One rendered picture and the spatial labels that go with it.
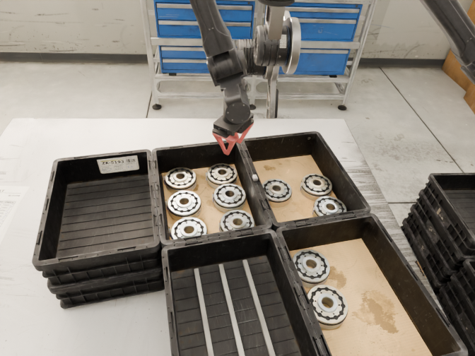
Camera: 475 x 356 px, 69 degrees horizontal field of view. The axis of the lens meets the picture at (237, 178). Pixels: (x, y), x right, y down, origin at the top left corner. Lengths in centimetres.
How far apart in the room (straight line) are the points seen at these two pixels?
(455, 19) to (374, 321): 71
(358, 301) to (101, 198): 82
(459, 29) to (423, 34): 345
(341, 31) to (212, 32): 229
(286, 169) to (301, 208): 19
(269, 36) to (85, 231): 89
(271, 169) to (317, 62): 191
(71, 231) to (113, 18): 293
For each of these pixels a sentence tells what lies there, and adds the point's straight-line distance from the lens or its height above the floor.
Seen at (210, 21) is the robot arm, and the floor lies 140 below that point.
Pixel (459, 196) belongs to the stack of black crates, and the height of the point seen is 49.
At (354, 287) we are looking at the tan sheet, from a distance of 102.
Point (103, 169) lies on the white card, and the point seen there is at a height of 88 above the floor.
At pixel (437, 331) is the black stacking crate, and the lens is 97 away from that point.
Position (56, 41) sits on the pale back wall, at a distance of 408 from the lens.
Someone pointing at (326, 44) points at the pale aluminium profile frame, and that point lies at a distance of 298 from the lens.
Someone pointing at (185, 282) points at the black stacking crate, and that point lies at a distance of 97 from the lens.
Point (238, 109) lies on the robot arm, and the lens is 79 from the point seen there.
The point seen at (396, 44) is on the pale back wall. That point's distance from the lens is 429.
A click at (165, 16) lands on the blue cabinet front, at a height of 76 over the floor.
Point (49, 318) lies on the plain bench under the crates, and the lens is 116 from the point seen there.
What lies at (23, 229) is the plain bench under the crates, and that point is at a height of 70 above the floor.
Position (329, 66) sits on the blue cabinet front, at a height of 40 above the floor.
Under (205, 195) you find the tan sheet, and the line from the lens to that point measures 115.
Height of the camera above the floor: 166
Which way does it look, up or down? 43 degrees down
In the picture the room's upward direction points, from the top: 4 degrees clockwise
